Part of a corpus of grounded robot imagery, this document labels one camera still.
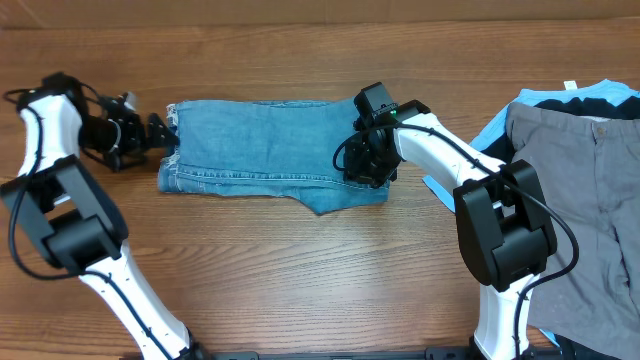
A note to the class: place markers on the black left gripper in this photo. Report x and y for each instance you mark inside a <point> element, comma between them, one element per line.
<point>141,141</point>

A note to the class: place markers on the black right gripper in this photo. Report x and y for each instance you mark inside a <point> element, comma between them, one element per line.
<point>354,170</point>

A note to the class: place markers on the light blue denim jeans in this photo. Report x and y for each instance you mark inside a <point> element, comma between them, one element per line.
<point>264,148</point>

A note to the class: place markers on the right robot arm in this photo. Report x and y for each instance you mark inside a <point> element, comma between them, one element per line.
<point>505,233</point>

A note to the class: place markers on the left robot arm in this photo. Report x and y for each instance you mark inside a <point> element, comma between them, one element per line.
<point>68,217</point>

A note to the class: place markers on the light blue t-shirt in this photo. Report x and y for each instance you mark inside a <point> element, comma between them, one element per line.
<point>500,130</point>

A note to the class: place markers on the black garment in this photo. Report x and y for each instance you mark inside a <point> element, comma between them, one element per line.
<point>503,149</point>

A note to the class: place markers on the grey shorts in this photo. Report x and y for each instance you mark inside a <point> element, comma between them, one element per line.
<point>585,210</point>

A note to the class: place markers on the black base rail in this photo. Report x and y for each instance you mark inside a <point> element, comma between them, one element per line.
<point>325,355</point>

